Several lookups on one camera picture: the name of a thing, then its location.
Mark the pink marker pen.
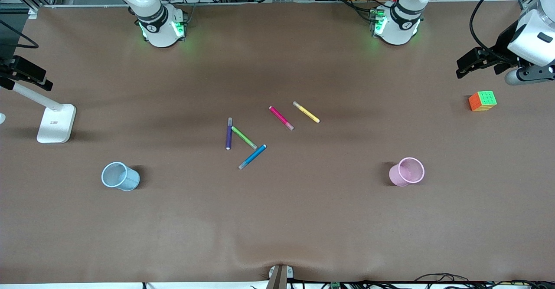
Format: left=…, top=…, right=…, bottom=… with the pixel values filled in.
left=269, top=106, right=294, bottom=131

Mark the blue marker pen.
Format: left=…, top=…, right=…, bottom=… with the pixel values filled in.
left=238, top=144, right=267, bottom=170

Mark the colourful puzzle cube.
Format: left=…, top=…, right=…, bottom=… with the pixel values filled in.
left=468, top=90, right=498, bottom=112

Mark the white desk stand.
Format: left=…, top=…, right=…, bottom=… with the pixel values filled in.
left=12, top=82, right=77, bottom=144

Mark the pink mesh cup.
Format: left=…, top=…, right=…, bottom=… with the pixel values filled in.
left=388, top=157, right=425, bottom=187

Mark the light blue mesh cup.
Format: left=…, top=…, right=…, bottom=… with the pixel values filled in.
left=101, top=162, right=140, bottom=191

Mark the yellow marker pen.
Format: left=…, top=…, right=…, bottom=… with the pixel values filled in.
left=293, top=101, right=320, bottom=124

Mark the green marker pen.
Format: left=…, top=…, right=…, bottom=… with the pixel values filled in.
left=231, top=126, right=258, bottom=150

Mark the brown table mat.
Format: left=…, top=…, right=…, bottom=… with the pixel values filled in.
left=0, top=0, right=555, bottom=285

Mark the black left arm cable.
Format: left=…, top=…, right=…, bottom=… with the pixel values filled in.
left=470, top=0, right=523, bottom=56

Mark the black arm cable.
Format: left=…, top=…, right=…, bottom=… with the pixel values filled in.
left=0, top=19, right=39, bottom=49
left=470, top=0, right=523, bottom=56

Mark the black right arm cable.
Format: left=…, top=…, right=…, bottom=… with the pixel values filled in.
left=0, top=19, right=39, bottom=49

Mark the black cable bundle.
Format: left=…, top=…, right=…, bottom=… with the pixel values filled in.
left=288, top=273, right=555, bottom=289

